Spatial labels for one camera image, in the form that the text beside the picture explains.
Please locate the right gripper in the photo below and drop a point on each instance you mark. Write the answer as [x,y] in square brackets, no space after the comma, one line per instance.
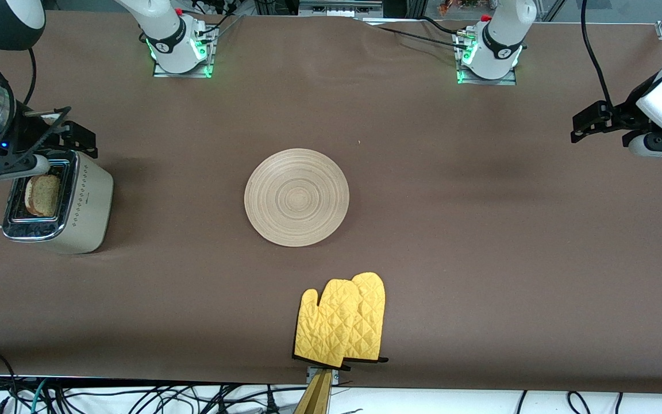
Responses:
[22,135]

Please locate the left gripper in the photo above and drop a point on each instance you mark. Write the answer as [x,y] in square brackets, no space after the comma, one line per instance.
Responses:
[625,115]

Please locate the brown bread slice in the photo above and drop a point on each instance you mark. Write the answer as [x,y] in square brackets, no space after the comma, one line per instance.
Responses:
[43,195]

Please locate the round wooden plate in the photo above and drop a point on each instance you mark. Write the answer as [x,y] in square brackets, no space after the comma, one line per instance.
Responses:
[296,198]

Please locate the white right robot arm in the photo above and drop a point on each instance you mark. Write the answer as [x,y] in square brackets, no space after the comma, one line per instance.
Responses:
[164,34]

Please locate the cream and chrome toaster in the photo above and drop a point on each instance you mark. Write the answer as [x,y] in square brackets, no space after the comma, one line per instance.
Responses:
[87,201]

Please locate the orange patterned object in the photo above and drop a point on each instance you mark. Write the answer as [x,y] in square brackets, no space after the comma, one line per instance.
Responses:
[457,6]

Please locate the brown table cover sheet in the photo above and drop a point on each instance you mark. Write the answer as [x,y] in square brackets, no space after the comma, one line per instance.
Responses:
[480,259]

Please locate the yellow quilted oven mitt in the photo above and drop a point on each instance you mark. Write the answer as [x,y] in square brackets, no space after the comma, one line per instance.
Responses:
[325,328]
[372,322]

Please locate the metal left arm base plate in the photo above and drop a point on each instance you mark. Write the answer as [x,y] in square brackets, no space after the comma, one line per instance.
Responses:
[512,81]

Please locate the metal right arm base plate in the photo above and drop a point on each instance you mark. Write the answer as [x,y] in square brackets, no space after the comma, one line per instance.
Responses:
[211,57]

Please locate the grey metal enclosure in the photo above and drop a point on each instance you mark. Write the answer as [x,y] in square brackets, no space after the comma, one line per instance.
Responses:
[339,7]

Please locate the small metal bracket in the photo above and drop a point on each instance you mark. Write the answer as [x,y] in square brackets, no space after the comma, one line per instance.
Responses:
[310,375]

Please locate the wooden post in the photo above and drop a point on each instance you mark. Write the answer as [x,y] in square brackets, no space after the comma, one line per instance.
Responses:
[315,399]

